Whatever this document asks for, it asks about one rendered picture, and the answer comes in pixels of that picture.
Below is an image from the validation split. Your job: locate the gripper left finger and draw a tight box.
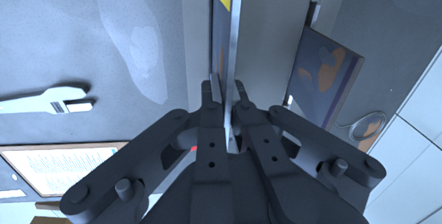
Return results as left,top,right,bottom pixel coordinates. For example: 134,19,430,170
59,72,231,224

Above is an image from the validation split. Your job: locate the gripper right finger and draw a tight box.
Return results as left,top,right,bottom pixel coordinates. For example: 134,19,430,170
231,79,387,214

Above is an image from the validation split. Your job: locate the grey steel plate yellow label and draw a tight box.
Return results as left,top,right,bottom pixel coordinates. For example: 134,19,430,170
210,0,244,153

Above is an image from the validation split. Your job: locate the rusty blue-grey steel plate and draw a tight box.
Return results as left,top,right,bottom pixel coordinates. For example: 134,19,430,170
284,26,366,132

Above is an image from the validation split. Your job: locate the pale grey upright block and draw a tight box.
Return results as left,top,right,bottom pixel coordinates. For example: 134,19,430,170
180,0,317,114

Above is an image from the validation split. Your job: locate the brown clipboard with paper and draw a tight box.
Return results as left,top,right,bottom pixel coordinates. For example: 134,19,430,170
0,141,129,198

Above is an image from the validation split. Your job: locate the white handheld scanner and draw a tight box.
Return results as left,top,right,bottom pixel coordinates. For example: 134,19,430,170
0,83,96,116

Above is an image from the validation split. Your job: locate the brown cardboard box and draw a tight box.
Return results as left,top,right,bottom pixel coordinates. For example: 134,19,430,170
30,200,73,224

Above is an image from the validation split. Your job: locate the silver wire coil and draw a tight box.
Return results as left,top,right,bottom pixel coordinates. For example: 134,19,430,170
336,111,387,142

